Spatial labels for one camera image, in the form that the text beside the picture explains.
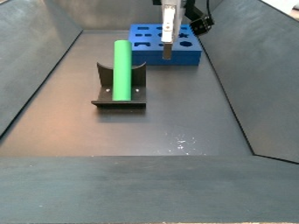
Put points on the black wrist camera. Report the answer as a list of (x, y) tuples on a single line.
[(200, 22)]

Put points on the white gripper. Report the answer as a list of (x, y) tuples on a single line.
[(168, 15)]

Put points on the green oval cylinder peg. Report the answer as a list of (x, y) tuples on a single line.
[(122, 71)]

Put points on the black curved fixture stand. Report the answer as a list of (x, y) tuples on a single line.
[(138, 88)]

